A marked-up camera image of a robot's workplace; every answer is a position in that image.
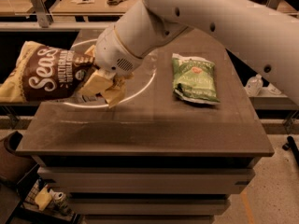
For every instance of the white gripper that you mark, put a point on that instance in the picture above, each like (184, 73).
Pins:
(112, 51)

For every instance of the brown sea salt chip bag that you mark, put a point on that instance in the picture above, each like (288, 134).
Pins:
(44, 73)

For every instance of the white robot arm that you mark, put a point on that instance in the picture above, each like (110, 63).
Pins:
(263, 38)

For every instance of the green jalapeno chip bag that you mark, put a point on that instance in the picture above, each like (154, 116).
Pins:
(193, 80)

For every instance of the yellow sponge in basket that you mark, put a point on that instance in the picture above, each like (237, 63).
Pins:
(43, 199)

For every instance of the small clear bottle on shelf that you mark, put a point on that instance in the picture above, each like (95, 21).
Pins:
(254, 85)

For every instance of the black caster wheel leg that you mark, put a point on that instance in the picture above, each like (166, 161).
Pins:
(290, 144)

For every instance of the black handled scissors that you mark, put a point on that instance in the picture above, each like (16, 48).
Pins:
(114, 2)

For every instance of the grey metal bracket left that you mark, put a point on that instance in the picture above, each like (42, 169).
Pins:
(43, 16)

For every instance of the black wire basket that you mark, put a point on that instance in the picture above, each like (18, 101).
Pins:
(57, 212)

